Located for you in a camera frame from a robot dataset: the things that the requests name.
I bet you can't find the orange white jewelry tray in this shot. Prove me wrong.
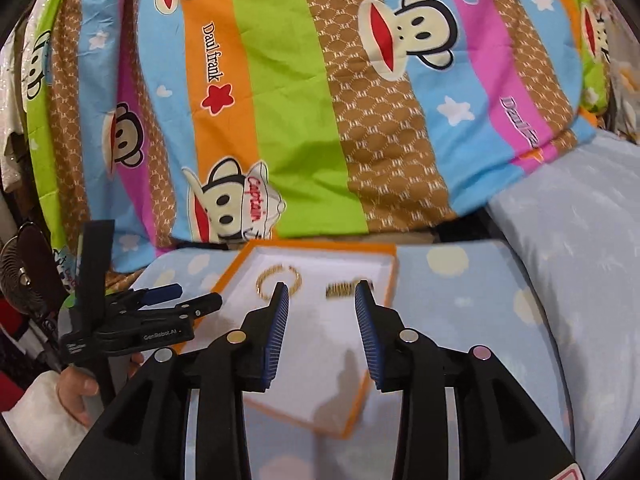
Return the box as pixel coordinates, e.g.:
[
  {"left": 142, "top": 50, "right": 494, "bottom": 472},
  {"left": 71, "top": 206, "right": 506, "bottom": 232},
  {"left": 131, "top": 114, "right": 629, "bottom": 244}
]
[{"left": 167, "top": 240, "right": 397, "bottom": 439}]

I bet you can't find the person's left hand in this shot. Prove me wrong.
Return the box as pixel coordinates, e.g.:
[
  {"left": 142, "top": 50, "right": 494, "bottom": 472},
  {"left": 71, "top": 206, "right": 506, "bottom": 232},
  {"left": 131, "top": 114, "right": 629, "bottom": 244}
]
[{"left": 55, "top": 365, "right": 101, "bottom": 428}]

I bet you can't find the gold wrist watch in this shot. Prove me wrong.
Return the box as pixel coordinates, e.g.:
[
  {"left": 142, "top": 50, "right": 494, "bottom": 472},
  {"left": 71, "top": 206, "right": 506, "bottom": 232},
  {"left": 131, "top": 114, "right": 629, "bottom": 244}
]
[{"left": 326, "top": 278, "right": 374, "bottom": 299}]

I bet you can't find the black electric fan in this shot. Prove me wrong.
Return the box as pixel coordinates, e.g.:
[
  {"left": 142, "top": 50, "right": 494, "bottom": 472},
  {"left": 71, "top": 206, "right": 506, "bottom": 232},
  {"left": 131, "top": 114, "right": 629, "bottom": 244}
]
[{"left": 1, "top": 222, "right": 68, "bottom": 372}]

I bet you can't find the white sleeve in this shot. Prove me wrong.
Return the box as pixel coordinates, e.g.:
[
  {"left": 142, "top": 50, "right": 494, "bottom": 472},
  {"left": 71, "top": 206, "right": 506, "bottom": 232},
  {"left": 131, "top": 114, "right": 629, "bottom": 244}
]
[{"left": 2, "top": 370, "right": 88, "bottom": 479}]

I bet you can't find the colourful monkey cartoon blanket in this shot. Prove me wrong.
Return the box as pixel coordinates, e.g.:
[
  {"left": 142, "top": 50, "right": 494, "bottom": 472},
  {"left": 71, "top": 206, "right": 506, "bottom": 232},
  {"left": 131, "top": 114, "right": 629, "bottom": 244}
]
[{"left": 24, "top": 0, "right": 610, "bottom": 280}]

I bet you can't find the light blue patterned pillow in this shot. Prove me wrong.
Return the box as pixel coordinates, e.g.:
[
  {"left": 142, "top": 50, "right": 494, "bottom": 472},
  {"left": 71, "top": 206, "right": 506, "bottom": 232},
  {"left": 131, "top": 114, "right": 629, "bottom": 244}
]
[{"left": 488, "top": 131, "right": 639, "bottom": 479}]

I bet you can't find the gold chain bracelet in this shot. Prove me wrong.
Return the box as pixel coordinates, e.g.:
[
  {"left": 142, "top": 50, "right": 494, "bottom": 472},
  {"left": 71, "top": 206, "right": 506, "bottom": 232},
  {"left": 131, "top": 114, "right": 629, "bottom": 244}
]
[{"left": 255, "top": 263, "right": 304, "bottom": 302}]

